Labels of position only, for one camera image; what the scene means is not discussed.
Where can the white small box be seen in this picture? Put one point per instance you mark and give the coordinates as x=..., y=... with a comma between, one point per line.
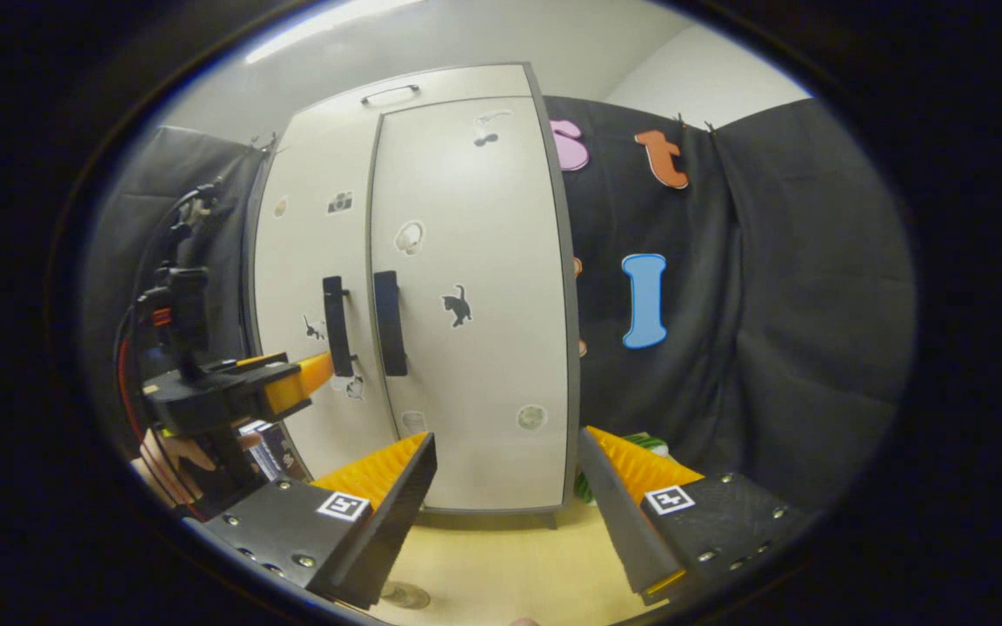
x=253, y=427

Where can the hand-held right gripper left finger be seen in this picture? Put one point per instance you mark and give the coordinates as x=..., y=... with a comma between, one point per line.
x=388, y=523

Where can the black backdrop cloth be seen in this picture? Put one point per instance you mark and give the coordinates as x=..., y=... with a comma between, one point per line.
x=771, y=304

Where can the white cabinet door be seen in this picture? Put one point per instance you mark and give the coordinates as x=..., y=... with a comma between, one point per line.
x=301, y=261
x=484, y=391

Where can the white grey cabinet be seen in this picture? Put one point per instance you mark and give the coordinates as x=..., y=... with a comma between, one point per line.
x=449, y=83

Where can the dark printed box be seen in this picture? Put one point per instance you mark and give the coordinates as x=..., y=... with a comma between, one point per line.
x=279, y=452

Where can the green pink watermelon toy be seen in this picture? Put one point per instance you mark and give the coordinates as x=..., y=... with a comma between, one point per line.
x=644, y=443

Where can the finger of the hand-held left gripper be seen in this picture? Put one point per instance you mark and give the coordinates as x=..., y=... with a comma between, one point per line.
x=262, y=360
x=297, y=382

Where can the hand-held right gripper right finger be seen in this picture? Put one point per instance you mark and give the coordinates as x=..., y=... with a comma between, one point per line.
x=614, y=515

